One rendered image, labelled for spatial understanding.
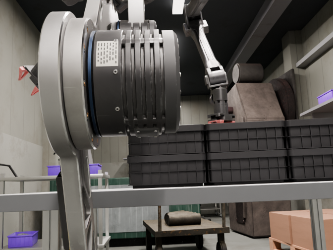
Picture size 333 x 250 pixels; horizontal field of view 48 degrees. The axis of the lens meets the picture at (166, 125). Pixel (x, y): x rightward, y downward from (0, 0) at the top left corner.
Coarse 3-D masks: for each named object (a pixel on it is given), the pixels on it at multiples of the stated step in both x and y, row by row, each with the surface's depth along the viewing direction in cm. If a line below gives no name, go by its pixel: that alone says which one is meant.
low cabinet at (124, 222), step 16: (112, 208) 451; (128, 208) 452; (144, 208) 452; (176, 208) 454; (192, 208) 455; (112, 224) 448; (128, 224) 449; (112, 240) 450; (128, 240) 450; (144, 240) 451; (176, 240) 452; (192, 240) 453
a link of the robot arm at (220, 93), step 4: (216, 88) 149; (220, 88) 148; (224, 88) 148; (216, 92) 148; (220, 92) 148; (224, 92) 148; (216, 96) 148; (220, 96) 147; (224, 96) 148; (216, 100) 148; (220, 100) 148; (224, 100) 149
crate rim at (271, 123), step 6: (210, 126) 139; (216, 126) 139; (222, 126) 139; (228, 126) 139; (234, 126) 139; (240, 126) 139; (246, 126) 139; (252, 126) 138; (258, 126) 138; (264, 126) 138; (270, 126) 138; (276, 126) 138; (282, 126) 142; (204, 132) 146
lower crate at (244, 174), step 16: (208, 160) 141; (224, 160) 138; (240, 160) 137; (256, 160) 137; (272, 160) 137; (208, 176) 140; (224, 176) 137; (240, 176) 137; (256, 176) 137; (272, 176) 136
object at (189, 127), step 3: (180, 126) 140; (183, 126) 140; (186, 126) 140; (189, 126) 140; (192, 126) 140; (195, 126) 140; (198, 126) 140; (201, 126) 140; (204, 126) 141; (180, 129) 140; (183, 129) 140; (186, 129) 140; (189, 129) 140; (192, 129) 139; (195, 129) 139; (198, 129) 139; (201, 129) 139; (204, 129) 140; (129, 132) 141
